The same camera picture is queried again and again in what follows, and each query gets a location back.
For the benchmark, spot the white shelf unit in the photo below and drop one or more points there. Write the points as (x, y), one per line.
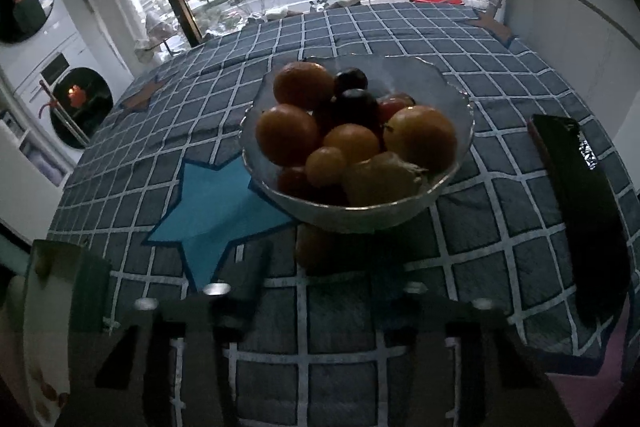
(30, 147)

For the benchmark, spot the pale covered stand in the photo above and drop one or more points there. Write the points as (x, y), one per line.
(157, 29)

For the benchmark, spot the white cabinet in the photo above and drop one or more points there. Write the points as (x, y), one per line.
(565, 32)

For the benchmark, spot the clear glass bowl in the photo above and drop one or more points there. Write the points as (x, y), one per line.
(350, 217)

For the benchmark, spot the small red fruit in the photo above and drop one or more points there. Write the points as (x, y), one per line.
(292, 182)
(394, 106)

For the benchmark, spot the white tray with green rim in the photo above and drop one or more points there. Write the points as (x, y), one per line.
(50, 332)

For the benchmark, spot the pale yellow lumpy fruit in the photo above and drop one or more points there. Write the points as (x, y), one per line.
(382, 179)

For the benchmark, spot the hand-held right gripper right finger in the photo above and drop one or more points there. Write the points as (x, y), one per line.
(430, 322)

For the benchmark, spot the checked tablecloth with stars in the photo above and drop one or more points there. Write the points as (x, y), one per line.
(350, 347)

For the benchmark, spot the large orange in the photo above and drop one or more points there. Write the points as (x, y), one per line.
(287, 134)
(351, 142)
(302, 84)
(421, 138)

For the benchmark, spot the small orange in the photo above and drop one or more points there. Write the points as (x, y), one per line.
(325, 164)

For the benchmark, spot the white washing machine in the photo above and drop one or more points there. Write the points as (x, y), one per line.
(80, 97)

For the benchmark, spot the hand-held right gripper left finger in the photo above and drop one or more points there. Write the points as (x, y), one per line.
(252, 272)

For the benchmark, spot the black smartphone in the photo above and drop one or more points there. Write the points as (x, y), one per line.
(580, 217)

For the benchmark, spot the dark plum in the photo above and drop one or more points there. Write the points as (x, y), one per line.
(350, 81)
(357, 107)

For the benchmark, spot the metal pole with red ribbon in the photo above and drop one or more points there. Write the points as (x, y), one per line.
(60, 112)

